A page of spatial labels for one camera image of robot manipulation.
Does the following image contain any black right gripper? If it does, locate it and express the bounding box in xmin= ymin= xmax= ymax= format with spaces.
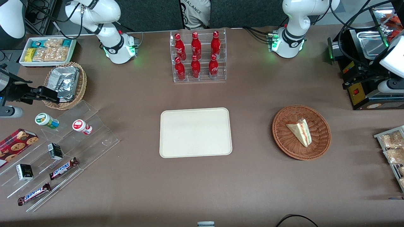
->
xmin=0 ymin=63 xmax=61 ymax=106

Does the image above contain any triangular sandwich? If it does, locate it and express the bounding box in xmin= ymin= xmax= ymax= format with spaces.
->
xmin=286 ymin=118 xmax=312 ymax=148

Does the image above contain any light wicker basket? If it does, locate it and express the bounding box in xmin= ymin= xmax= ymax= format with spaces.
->
xmin=43 ymin=62 xmax=87 ymax=110

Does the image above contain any cream plastic tray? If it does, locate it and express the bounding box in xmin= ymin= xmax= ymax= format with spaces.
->
xmin=159 ymin=107 xmax=233 ymax=158

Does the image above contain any brown wicker basket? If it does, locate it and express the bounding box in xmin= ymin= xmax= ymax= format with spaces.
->
xmin=272 ymin=105 xmax=332 ymax=161

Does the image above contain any aluminium foil container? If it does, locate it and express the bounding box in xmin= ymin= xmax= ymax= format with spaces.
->
xmin=46 ymin=66 xmax=80 ymax=103

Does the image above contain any green lid yogurt cup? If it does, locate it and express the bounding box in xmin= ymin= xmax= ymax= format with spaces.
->
xmin=35 ymin=113 xmax=60 ymax=129

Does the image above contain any white snack bin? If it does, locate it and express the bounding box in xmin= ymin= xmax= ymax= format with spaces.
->
xmin=19 ymin=37 xmax=77 ymax=67

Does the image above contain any clear cracker bag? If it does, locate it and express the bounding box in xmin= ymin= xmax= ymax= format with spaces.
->
xmin=33 ymin=47 xmax=69 ymax=62
xmin=44 ymin=38 xmax=64 ymax=48

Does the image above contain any red lid yogurt cup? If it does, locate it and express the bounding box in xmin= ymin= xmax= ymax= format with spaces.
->
xmin=72 ymin=119 xmax=93 ymax=135

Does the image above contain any small black drink carton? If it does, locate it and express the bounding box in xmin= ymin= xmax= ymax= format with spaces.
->
xmin=16 ymin=164 xmax=34 ymax=181
xmin=48 ymin=143 xmax=63 ymax=160

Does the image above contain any red tartan cookie box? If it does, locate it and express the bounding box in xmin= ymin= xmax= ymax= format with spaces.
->
xmin=0 ymin=128 xmax=39 ymax=168

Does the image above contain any clear acrylic stepped stand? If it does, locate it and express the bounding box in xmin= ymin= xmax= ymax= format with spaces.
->
xmin=0 ymin=100 xmax=120 ymax=212

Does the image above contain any Snickers chocolate bar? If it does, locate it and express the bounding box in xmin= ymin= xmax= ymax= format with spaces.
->
xmin=17 ymin=182 xmax=51 ymax=206
xmin=49 ymin=157 xmax=79 ymax=180

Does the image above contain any dark grey partition panel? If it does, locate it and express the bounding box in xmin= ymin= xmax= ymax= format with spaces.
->
xmin=210 ymin=0 xmax=286 ymax=29
xmin=114 ymin=0 xmax=184 ymax=32

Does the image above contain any red cola bottle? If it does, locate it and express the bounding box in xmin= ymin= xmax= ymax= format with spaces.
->
xmin=175 ymin=57 xmax=186 ymax=81
xmin=191 ymin=32 xmax=202 ymax=60
xmin=191 ymin=55 xmax=201 ymax=79
xmin=211 ymin=31 xmax=221 ymax=59
xmin=174 ymin=33 xmax=187 ymax=61
xmin=209 ymin=54 xmax=219 ymax=79

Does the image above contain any clear acrylic bottle rack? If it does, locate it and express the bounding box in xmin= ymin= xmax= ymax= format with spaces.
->
xmin=170 ymin=28 xmax=227 ymax=83

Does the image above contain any person in white shirt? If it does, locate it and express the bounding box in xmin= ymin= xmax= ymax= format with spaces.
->
xmin=181 ymin=0 xmax=211 ymax=30

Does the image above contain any black food warmer cabinet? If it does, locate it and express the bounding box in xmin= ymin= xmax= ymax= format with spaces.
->
xmin=327 ymin=0 xmax=404 ymax=110

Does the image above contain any steel warmer pan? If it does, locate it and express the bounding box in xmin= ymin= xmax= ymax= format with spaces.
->
xmin=357 ymin=31 xmax=389 ymax=60

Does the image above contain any clear nut snack bag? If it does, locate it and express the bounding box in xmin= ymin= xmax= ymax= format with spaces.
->
xmin=380 ymin=131 xmax=404 ymax=148
xmin=383 ymin=148 xmax=404 ymax=164

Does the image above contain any red fried food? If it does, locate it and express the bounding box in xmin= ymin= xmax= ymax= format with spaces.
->
xmin=380 ymin=14 xmax=404 ymax=41

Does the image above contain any black base cable bundle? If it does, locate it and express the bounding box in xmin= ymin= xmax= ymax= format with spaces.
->
xmin=243 ymin=26 xmax=272 ymax=43

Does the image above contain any black looped cable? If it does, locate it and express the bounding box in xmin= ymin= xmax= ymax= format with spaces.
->
xmin=275 ymin=214 xmax=319 ymax=227

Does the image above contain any grey wire snack tray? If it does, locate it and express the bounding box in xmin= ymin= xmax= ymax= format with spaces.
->
xmin=374 ymin=125 xmax=404 ymax=193

